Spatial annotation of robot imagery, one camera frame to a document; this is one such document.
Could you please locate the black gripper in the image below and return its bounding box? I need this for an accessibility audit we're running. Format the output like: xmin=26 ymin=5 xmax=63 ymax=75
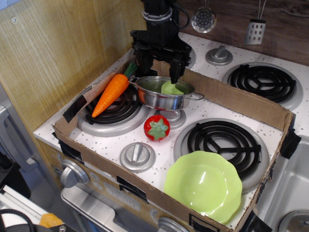
xmin=130 ymin=14 xmax=192 ymax=84

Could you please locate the green toy broccoli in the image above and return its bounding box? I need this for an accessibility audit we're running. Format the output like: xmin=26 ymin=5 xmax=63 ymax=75
xmin=161 ymin=81 xmax=184 ymax=95

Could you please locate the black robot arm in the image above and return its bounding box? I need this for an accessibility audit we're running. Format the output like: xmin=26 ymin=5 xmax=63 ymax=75
xmin=130 ymin=0 xmax=192 ymax=84

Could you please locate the small steel pan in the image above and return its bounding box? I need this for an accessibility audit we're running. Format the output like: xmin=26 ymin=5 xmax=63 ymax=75
xmin=129 ymin=76 xmax=204 ymax=111

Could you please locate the orange toy carrot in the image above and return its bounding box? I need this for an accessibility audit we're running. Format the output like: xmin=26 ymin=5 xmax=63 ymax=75
xmin=92 ymin=63 xmax=138 ymax=118

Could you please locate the silver rear stovetop knob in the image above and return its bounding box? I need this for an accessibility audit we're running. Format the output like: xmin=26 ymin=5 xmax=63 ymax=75
xmin=205 ymin=45 xmax=233 ymax=66

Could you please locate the hanging silver strainer ladle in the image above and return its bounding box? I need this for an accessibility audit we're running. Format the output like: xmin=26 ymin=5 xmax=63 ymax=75
xmin=191 ymin=0 xmax=217 ymax=34

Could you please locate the front left black burner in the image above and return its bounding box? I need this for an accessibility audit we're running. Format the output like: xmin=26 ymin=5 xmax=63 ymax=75
xmin=78 ymin=84 xmax=150 ymax=137

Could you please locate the red toy tomato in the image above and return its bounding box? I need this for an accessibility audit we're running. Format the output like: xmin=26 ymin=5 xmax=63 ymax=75
xmin=143 ymin=115 xmax=170 ymax=141

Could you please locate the silver front stovetop knob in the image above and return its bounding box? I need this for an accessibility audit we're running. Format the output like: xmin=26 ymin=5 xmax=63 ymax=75
xmin=119 ymin=142 xmax=156 ymax=173

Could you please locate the hanging silver grater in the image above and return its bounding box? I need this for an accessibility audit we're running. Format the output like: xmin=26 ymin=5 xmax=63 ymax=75
xmin=243 ymin=0 xmax=267 ymax=45

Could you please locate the rear right black burner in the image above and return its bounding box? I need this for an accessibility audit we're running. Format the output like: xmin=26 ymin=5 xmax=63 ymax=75
xmin=222 ymin=62 xmax=303 ymax=111

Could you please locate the front right black burner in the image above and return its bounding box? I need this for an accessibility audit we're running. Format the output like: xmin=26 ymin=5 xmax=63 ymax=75
xmin=173 ymin=118 xmax=270 ymax=193

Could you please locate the brown cardboard fence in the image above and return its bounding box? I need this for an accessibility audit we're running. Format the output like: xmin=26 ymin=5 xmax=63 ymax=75
xmin=53 ymin=57 xmax=304 ymax=232

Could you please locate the light green plastic bowl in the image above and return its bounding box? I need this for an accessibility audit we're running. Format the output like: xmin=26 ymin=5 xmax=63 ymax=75
xmin=164 ymin=151 xmax=242 ymax=224

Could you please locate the silver left oven knob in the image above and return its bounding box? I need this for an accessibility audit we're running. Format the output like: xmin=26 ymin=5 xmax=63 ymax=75
xmin=60 ymin=159 xmax=90 ymax=188

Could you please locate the silver oven knob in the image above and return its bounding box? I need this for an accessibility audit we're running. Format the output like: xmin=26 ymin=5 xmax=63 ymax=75
xmin=157 ymin=217 xmax=188 ymax=232
xmin=60 ymin=159 xmax=90 ymax=188

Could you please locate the silver right oven knob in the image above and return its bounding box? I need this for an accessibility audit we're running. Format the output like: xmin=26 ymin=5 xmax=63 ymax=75
xmin=157 ymin=217 xmax=188 ymax=232

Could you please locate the steel sink basin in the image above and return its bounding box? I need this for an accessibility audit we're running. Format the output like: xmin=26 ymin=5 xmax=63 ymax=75
xmin=256 ymin=136 xmax=309 ymax=232

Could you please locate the silver oven door handle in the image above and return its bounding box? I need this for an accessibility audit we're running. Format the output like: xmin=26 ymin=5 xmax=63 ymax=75
xmin=61 ymin=187 xmax=156 ymax=232

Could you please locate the black cable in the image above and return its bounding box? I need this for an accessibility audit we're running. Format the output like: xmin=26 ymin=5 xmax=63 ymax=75
xmin=0 ymin=208 xmax=36 ymax=232

